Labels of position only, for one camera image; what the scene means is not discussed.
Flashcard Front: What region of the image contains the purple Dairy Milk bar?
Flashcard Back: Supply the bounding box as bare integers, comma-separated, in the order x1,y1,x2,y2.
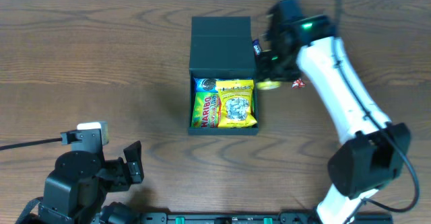
253,39,262,57

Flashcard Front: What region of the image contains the yellow Mentos bottle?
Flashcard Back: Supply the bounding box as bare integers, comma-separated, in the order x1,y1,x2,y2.
256,80,281,90

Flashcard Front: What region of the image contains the red KitKat bar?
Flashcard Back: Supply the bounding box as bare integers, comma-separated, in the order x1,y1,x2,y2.
292,79,306,88

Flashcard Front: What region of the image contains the yellow Hacks candy bag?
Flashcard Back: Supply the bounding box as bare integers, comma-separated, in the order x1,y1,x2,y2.
216,79,257,128

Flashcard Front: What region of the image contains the black gift box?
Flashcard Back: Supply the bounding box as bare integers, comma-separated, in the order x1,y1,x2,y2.
188,17,259,135

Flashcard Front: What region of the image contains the blue Oreo cookie pack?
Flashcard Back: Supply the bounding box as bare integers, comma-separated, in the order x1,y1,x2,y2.
194,78,220,93

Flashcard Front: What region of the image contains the Haribo gummy candy bag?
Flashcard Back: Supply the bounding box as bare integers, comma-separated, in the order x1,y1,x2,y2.
191,92,221,128

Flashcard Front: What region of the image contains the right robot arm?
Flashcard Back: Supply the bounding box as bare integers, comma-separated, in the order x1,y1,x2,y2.
255,0,411,223

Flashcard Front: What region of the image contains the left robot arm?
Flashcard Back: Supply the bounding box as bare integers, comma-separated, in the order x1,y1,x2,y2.
16,140,144,223

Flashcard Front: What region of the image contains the right black cable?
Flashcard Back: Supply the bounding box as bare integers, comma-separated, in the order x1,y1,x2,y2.
275,0,420,224

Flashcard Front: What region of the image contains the black cable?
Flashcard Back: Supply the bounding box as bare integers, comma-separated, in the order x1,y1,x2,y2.
0,137,63,151
275,0,420,224

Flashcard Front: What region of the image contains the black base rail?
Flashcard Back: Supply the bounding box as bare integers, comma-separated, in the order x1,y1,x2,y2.
96,202,393,224

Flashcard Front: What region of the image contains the left black cable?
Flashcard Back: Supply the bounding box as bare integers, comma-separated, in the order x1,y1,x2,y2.
0,137,63,151

